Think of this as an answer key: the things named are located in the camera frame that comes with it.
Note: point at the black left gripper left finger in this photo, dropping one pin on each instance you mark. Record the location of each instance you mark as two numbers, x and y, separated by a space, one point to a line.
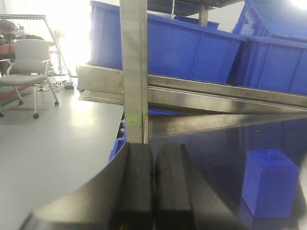
120 197

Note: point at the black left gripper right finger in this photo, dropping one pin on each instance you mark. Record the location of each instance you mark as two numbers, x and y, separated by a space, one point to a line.
184 199

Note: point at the blue block part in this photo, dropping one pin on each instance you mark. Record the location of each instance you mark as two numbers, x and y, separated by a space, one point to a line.
270 183

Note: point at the stainless steel shelf rack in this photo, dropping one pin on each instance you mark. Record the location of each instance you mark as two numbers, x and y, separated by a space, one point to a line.
138 91

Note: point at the blue bin under table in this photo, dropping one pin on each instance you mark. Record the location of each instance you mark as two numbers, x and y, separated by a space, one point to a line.
119 142

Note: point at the blue bin far left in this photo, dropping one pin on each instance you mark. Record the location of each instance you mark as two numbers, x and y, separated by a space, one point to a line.
175 48

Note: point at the grey office chair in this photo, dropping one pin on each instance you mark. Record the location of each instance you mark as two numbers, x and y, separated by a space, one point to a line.
30 69

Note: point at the blue bin centre left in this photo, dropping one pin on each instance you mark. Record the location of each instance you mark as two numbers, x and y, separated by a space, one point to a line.
271 64

